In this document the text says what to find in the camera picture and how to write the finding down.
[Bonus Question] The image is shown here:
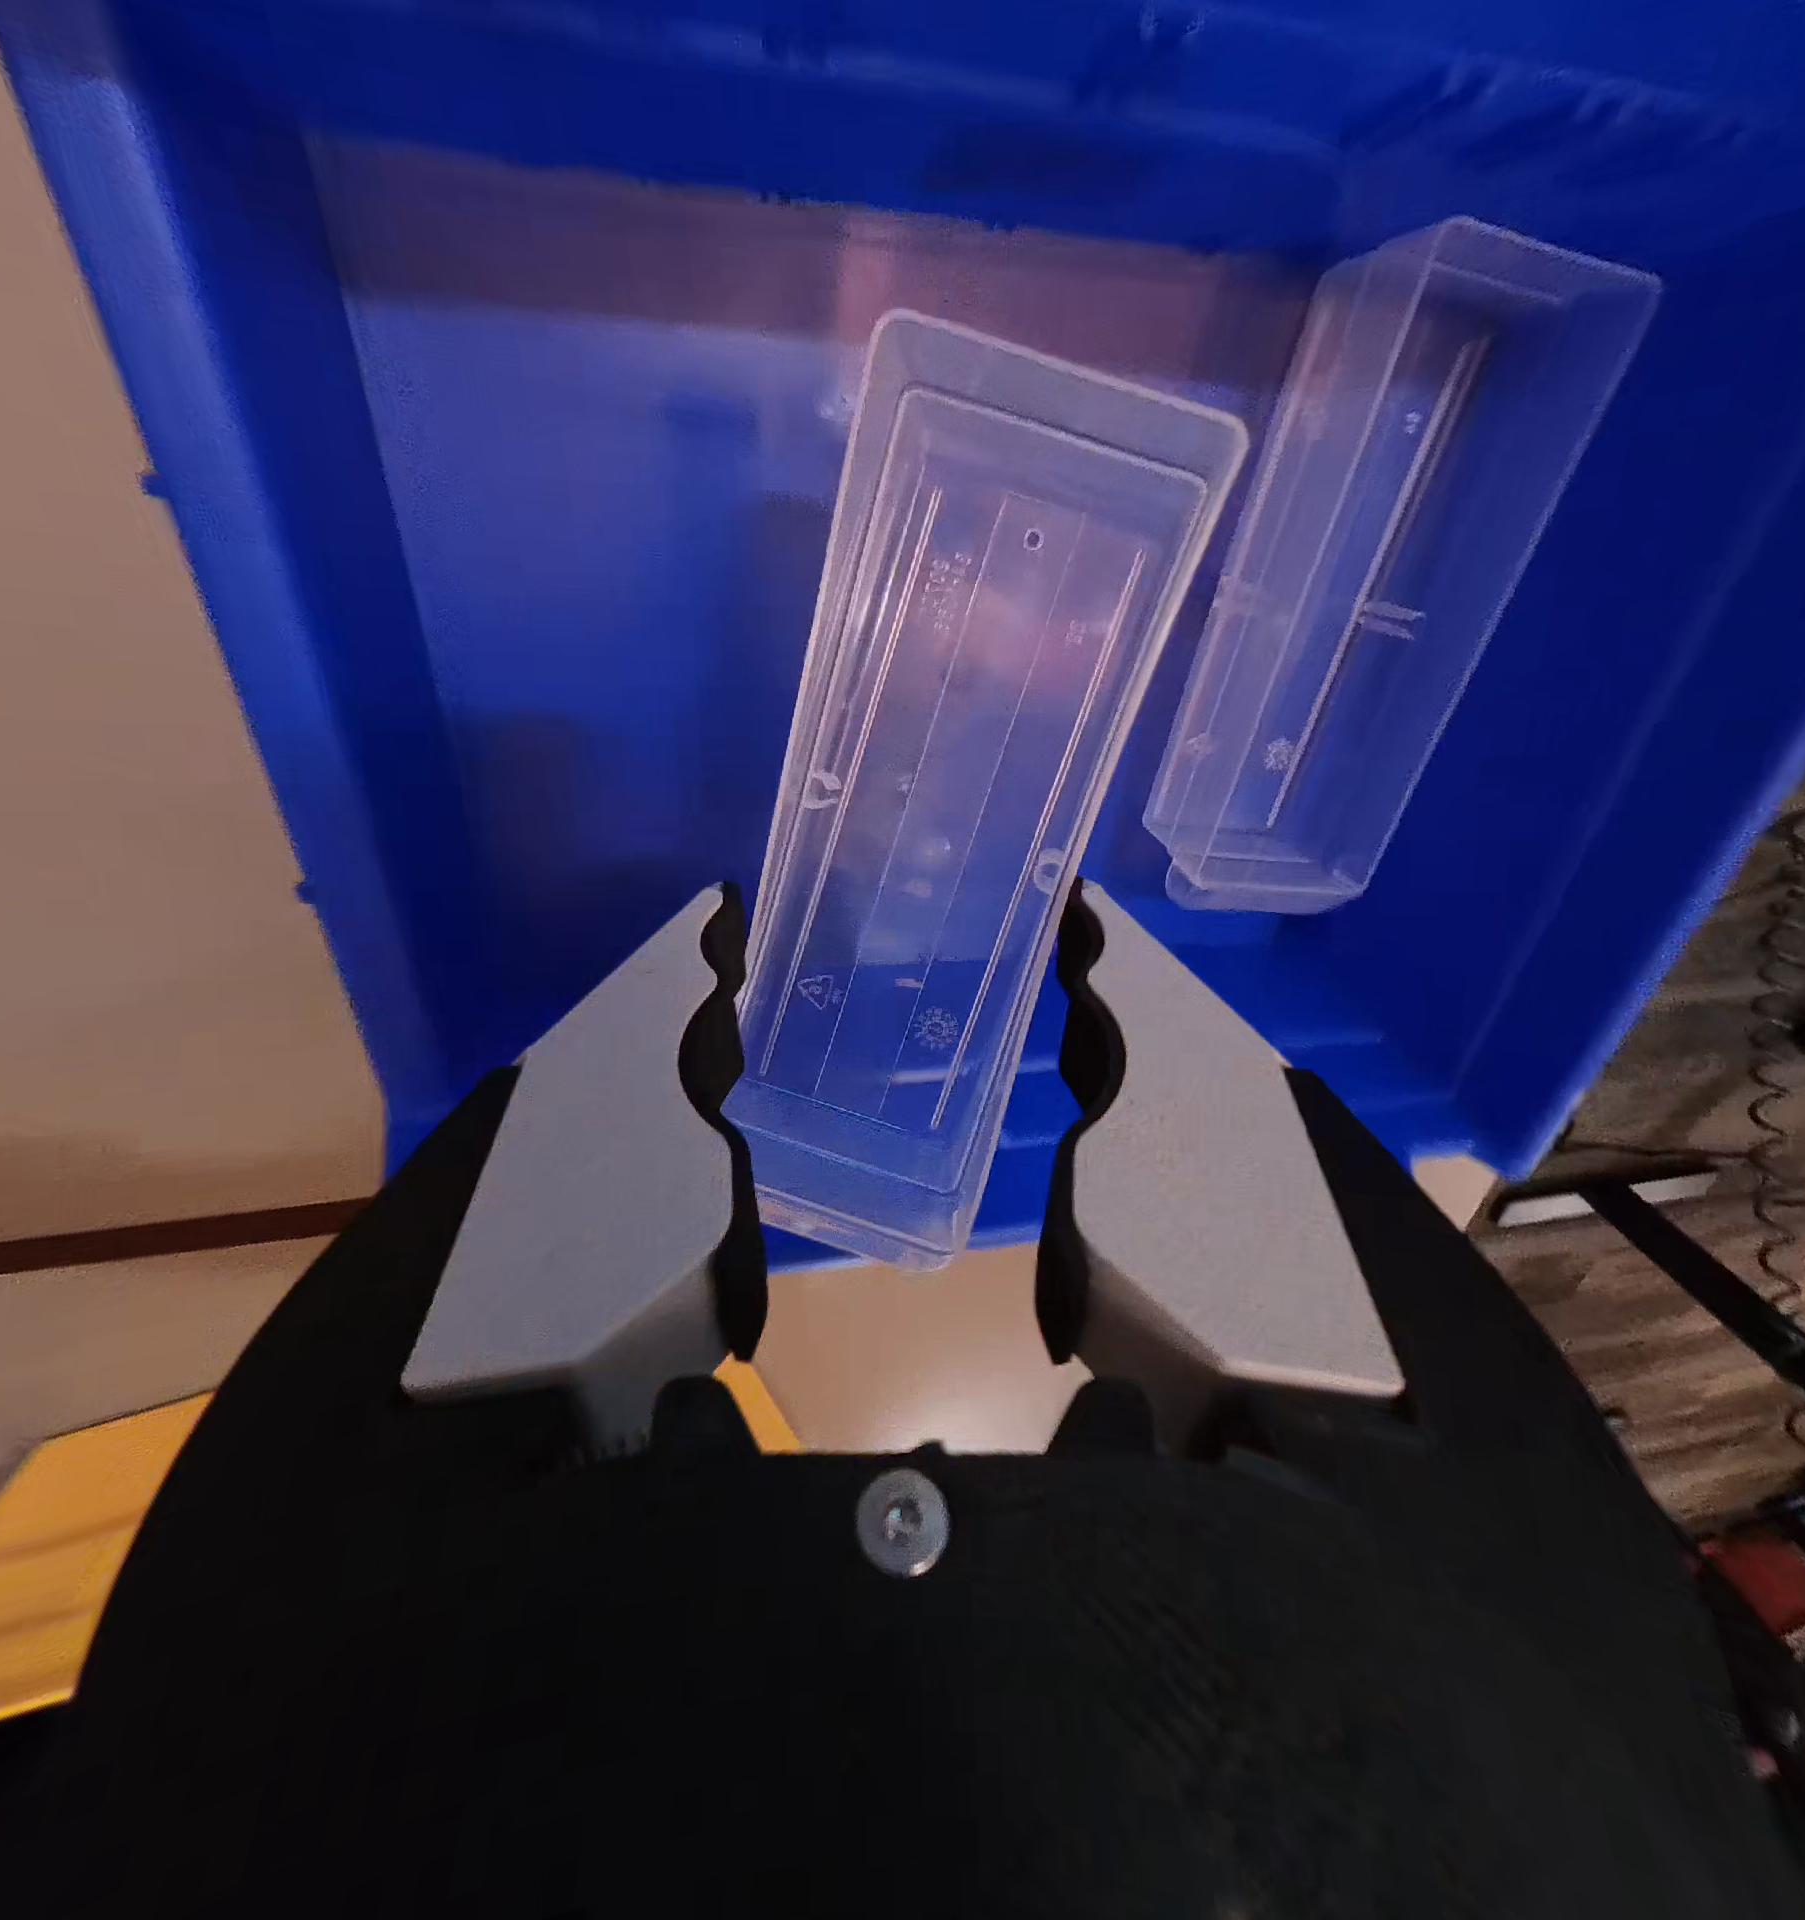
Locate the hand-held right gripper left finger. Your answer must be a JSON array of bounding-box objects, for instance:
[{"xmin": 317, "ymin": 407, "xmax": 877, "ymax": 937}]
[{"xmin": 399, "ymin": 882, "xmax": 769, "ymax": 1428}]

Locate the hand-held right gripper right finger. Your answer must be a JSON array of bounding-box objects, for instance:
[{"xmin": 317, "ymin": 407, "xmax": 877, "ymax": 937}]
[{"xmin": 1035, "ymin": 877, "xmax": 1409, "ymax": 1445}]

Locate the clear plastic drawer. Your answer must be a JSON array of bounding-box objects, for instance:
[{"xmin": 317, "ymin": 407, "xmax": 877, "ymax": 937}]
[
  {"xmin": 1143, "ymin": 215, "xmax": 1664, "ymax": 913},
  {"xmin": 723, "ymin": 306, "xmax": 1252, "ymax": 1274}
]

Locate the blue plastic bin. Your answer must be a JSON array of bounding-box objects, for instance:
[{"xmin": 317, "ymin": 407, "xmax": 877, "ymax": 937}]
[{"xmin": 0, "ymin": 0, "xmax": 1805, "ymax": 1278}]

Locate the black metal bar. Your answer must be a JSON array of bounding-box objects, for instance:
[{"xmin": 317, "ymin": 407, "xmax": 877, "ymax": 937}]
[{"xmin": 1487, "ymin": 1176, "xmax": 1805, "ymax": 1441}]

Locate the yellow flat board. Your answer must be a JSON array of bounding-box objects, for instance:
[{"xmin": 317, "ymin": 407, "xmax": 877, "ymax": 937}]
[{"xmin": 0, "ymin": 1356, "xmax": 806, "ymax": 1742}]

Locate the red and black object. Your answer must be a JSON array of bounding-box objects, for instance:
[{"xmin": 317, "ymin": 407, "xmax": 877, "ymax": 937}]
[{"xmin": 1698, "ymin": 1499, "xmax": 1805, "ymax": 1668}]

